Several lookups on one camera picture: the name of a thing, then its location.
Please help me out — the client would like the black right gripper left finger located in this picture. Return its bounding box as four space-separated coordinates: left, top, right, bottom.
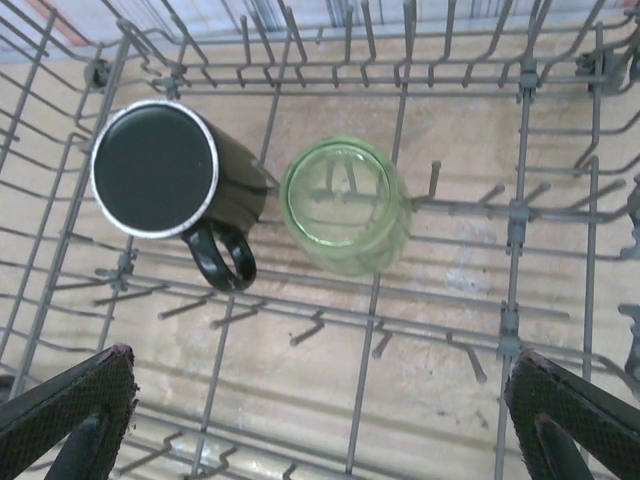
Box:
0 343 139 480

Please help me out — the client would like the green translucent cup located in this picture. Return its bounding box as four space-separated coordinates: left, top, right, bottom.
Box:
279 135 415 277

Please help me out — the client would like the black ceramic mug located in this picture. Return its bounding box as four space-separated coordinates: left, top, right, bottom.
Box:
89 98 279 294

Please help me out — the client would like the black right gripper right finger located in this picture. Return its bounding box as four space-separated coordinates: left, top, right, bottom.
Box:
503 348 640 480

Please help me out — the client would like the grey wire dish rack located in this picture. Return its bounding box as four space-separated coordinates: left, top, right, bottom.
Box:
0 0 640 480

